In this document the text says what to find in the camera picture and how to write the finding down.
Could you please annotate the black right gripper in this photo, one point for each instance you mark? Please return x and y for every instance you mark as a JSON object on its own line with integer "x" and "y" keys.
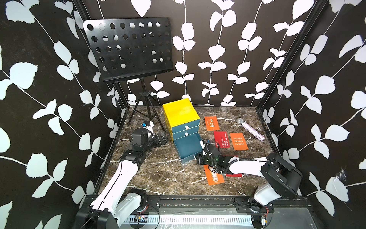
{"x": 199, "y": 161}

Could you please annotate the purple rhinestone microphone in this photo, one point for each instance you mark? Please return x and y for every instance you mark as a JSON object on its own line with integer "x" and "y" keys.
{"x": 250, "y": 129}

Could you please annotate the orange postcard with calligraphy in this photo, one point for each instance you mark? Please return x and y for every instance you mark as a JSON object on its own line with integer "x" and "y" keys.
{"x": 211, "y": 123}

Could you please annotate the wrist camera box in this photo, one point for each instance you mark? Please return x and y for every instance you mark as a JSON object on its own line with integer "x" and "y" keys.
{"x": 139, "y": 137}
{"x": 210, "y": 149}

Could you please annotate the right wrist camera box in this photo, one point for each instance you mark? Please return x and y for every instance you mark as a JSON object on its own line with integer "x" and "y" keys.
{"x": 210, "y": 149}

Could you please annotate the red postcard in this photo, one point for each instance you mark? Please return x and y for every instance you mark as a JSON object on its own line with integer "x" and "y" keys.
{"x": 221, "y": 138}

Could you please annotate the white slotted cable duct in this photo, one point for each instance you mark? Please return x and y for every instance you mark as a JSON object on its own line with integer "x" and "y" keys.
{"x": 237, "y": 220}

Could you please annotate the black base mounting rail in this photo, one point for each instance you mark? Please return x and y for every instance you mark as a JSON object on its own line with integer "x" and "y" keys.
{"x": 241, "y": 204}

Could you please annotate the black perforated music stand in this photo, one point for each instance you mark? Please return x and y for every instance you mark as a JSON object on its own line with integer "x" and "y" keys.
{"x": 133, "y": 48}

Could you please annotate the orange postcard with white pattern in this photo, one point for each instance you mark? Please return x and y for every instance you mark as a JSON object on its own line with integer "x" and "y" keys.
{"x": 213, "y": 178}

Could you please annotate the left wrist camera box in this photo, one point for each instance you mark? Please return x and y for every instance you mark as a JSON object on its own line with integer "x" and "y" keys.
{"x": 139, "y": 137}

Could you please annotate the yellow teal drawer cabinet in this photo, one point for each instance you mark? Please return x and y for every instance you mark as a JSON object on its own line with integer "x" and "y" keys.
{"x": 181, "y": 118}

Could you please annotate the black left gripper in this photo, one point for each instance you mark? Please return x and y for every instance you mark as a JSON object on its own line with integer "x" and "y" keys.
{"x": 159, "y": 143}

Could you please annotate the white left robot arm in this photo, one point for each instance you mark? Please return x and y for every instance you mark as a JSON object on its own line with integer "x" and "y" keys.
{"x": 108, "y": 210}

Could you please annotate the orange postcard with text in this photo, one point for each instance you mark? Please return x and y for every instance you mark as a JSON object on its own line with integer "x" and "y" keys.
{"x": 239, "y": 142}

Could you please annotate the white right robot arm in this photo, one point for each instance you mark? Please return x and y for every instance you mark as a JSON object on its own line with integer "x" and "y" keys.
{"x": 282, "y": 179}

